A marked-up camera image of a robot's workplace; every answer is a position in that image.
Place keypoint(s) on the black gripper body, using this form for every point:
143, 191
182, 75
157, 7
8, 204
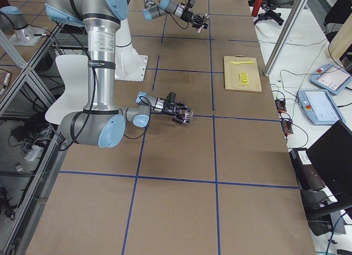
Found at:
169, 108
189, 16

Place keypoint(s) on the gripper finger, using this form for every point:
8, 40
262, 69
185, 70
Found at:
181, 106
180, 119

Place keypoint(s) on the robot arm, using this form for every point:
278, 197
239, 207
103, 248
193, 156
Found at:
181, 13
101, 122

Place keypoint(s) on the bamboo cutting board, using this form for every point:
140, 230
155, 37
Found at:
231, 74

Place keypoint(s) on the lemon slice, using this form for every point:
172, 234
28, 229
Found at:
243, 78

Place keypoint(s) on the red thermos bottle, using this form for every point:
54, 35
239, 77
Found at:
256, 7

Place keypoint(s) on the yellow plastic knife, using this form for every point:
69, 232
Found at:
241, 62

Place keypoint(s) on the white plastic chair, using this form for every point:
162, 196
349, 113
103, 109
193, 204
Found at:
73, 69

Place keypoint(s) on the teach pendant near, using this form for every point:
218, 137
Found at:
319, 107

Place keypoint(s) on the teach pendant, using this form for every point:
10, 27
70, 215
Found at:
319, 107
332, 78

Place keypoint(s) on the teach pendant far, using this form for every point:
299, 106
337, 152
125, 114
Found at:
332, 78

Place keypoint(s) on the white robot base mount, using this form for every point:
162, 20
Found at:
130, 66

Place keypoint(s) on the aluminium frame post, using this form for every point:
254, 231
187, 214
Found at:
283, 37

